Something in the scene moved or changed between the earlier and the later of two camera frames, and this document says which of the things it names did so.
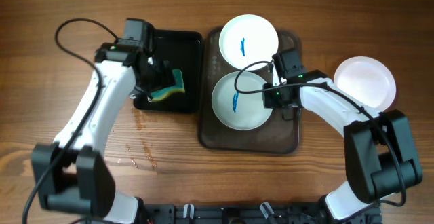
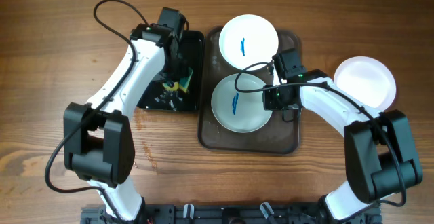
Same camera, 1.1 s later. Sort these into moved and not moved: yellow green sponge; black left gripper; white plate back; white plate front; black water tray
Moved: black left gripper; yellow green sponge
Not moved: white plate front; black water tray; white plate back
